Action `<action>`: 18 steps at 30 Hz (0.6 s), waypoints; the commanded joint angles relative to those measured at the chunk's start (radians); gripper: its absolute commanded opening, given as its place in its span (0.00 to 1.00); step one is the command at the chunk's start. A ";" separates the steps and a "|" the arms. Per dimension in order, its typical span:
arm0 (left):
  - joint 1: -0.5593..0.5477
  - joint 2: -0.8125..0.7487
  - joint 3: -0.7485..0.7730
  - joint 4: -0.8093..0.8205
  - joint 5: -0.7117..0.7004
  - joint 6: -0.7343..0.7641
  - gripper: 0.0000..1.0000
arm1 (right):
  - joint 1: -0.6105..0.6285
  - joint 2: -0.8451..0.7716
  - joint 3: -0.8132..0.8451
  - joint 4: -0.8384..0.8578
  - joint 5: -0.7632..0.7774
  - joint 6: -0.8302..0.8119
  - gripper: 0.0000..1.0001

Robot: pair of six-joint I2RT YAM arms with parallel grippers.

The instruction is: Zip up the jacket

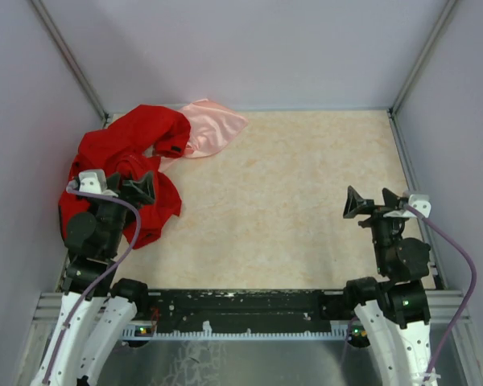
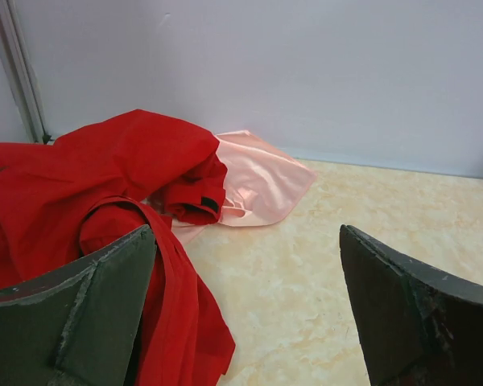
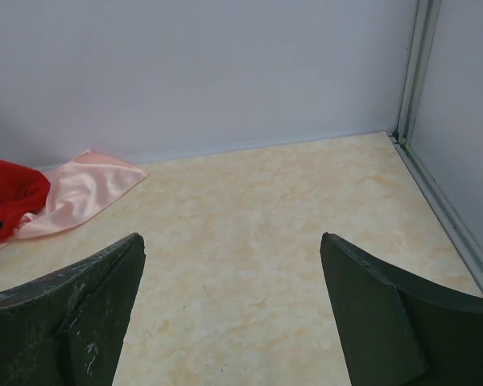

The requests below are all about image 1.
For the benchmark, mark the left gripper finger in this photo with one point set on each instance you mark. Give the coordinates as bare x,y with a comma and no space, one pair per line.
139,192
113,184

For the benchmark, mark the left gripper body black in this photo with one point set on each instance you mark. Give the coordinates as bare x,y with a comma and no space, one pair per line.
114,213

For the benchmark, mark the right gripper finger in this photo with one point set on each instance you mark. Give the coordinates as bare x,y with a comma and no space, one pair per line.
392,202
355,205

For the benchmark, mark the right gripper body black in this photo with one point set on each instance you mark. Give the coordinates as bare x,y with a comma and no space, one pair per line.
385,230

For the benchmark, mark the red zip jacket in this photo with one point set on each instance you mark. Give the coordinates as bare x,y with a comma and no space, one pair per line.
132,146

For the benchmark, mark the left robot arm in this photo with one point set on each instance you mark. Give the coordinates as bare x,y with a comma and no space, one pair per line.
94,310

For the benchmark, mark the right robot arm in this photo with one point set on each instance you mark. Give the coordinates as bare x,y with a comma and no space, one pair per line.
394,312

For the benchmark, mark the pink satin cloth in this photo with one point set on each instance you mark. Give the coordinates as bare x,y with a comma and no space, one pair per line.
213,127

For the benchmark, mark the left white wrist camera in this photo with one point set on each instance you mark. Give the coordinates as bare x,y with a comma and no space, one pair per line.
89,181

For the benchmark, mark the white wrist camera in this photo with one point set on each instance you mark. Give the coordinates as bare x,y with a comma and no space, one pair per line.
412,206
89,181

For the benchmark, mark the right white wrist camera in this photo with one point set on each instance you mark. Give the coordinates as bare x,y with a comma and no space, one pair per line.
412,206

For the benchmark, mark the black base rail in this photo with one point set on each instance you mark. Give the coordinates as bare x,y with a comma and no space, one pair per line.
237,311

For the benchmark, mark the aluminium frame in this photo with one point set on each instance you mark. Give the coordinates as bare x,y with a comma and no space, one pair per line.
332,241

